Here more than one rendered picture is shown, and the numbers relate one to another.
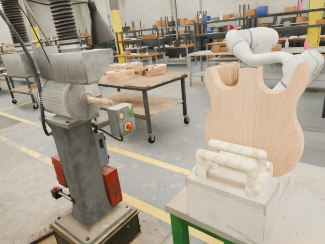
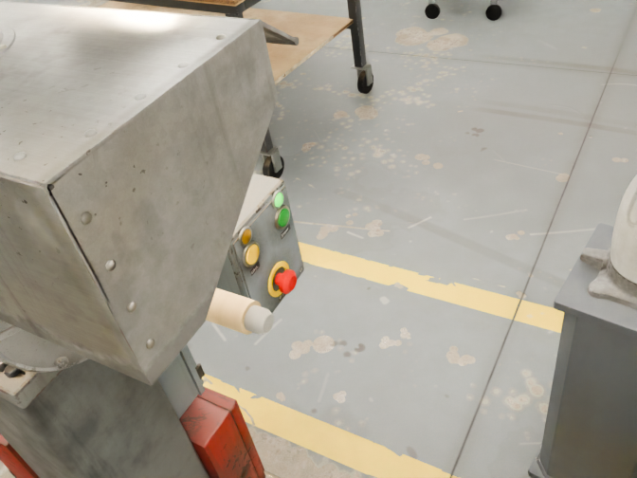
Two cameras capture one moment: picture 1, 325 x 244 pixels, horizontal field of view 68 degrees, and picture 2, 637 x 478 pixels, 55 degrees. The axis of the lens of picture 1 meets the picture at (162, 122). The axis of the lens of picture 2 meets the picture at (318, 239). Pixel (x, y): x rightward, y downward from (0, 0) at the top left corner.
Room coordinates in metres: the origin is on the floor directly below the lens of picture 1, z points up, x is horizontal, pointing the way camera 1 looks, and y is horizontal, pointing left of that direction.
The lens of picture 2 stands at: (0.87, 0.22, 1.66)
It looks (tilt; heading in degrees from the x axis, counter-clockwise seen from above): 40 degrees down; 356
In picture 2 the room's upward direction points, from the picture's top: 11 degrees counter-clockwise
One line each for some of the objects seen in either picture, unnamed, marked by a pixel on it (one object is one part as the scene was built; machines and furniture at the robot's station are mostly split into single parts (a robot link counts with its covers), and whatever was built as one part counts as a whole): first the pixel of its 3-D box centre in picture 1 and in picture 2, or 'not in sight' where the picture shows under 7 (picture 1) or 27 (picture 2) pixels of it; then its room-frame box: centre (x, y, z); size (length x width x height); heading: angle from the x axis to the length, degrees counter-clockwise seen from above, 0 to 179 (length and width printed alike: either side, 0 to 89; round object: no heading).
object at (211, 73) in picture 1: (215, 78); not in sight; (0.88, -0.21, 1.40); 0.07 x 0.04 x 0.09; 49
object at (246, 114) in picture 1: (249, 122); not in sight; (0.79, -0.31, 1.25); 0.35 x 0.04 x 0.40; 49
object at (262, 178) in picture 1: (259, 182); not in sight; (0.61, -0.27, 1.12); 0.11 x 0.03 x 0.03; 140
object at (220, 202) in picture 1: (230, 199); not in sight; (0.68, -0.21, 1.02); 0.27 x 0.15 x 0.17; 50
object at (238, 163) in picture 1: (224, 160); not in sight; (0.64, -0.18, 1.20); 0.20 x 0.03 x 0.03; 49
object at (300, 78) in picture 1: (294, 78); not in sight; (0.71, -0.41, 1.41); 0.07 x 0.04 x 0.10; 49
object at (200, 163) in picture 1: (200, 166); not in sight; (0.70, -0.11, 1.15); 0.03 x 0.03 x 0.09
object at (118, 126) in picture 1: (113, 123); (209, 265); (1.65, 0.35, 0.99); 0.24 x 0.21 x 0.26; 50
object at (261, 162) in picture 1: (260, 167); not in sight; (0.65, -0.29, 1.15); 0.03 x 0.03 x 0.09
